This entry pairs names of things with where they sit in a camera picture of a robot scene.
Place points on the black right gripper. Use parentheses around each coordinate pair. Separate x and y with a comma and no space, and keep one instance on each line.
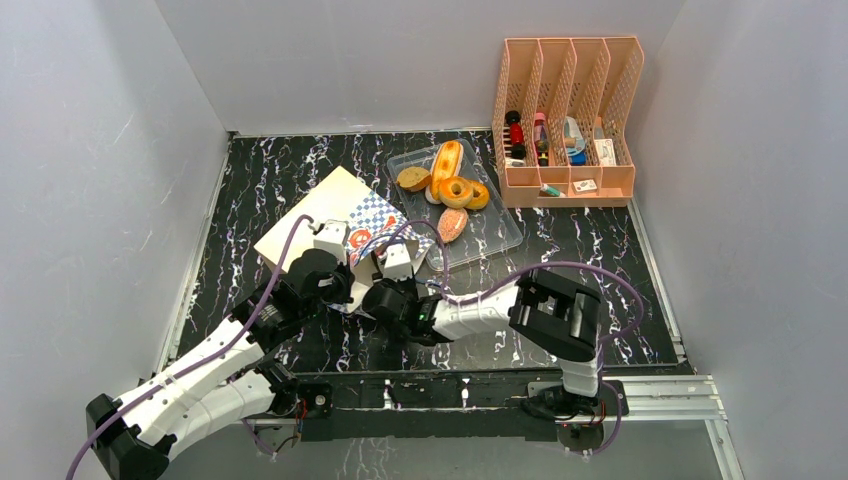
(403,289)

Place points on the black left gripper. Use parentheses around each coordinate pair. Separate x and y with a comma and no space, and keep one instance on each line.
(347,280)

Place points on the checkered paper bread bag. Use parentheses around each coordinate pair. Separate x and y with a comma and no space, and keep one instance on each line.
(345,217)

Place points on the small orange fake bread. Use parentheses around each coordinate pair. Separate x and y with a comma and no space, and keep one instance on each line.
(452,223)

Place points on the clear plastic tray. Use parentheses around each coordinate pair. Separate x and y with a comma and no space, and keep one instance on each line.
(489,231)

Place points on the brown round fake bread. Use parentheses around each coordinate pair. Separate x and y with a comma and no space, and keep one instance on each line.
(414,179)

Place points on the pale bagel fake bread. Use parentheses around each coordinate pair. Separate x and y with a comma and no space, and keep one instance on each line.
(455,192)

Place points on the round yellow fake bun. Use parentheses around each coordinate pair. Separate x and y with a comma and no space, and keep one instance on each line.
(480,196)

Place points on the yellow fake bread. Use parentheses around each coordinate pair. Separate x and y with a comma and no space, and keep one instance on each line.
(446,164)

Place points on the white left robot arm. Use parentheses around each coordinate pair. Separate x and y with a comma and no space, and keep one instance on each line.
(229,376)

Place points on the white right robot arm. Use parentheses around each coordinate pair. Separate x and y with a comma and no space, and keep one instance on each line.
(553,312)

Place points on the green tipped tube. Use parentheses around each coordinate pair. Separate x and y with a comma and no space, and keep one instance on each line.
(553,191)

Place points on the red black dumbbell toy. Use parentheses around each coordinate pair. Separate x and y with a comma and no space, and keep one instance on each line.
(517,145)

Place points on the red pink bottle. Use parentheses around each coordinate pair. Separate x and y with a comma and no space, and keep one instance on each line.
(540,139)

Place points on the small white card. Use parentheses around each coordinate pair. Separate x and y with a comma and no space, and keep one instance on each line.
(584,186)

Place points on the peach desk file organizer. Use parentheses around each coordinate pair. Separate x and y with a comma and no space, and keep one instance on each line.
(560,112)

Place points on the blue tape roll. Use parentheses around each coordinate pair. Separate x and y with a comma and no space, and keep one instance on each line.
(575,143)

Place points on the white small box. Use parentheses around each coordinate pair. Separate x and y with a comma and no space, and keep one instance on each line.
(604,145)

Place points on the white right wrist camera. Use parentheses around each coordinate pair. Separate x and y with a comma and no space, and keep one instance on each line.
(395,262)

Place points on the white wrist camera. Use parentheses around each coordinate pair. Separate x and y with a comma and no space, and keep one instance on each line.
(395,262)
(332,237)

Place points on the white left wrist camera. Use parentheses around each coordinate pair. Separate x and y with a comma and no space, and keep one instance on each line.
(332,237)

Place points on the aluminium front rail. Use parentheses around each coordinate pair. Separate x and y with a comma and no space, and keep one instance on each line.
(636,398)

